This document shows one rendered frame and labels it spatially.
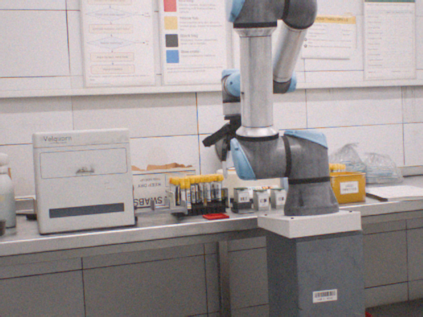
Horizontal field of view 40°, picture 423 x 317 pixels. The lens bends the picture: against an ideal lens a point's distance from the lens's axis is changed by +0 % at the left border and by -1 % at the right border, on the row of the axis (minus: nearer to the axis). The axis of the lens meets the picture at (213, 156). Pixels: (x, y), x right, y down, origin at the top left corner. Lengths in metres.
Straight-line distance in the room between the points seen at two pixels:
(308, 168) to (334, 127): 1.20
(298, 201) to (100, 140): 0.61
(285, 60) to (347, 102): 1.10
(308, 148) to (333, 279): 0.35
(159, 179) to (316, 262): 0.77
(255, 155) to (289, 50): 0.34
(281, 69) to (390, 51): 1.24
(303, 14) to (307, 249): 0.60
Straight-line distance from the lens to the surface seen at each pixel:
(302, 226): 1.50
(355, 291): 1.63
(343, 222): 1.56
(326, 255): 1.56
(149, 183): 2.09
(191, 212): 1.92
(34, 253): 1.76
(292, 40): 1.65
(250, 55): 1.51
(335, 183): 2.05
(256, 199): 1.98
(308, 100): 2.69
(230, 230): 1.83
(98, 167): 1.76
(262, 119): 1.53
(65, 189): 1.75
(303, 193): 1.57
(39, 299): 2.47
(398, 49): 2.96
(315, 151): 1.58
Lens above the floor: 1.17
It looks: 3 degrees down
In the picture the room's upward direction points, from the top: 3 degrees counter-clockwise
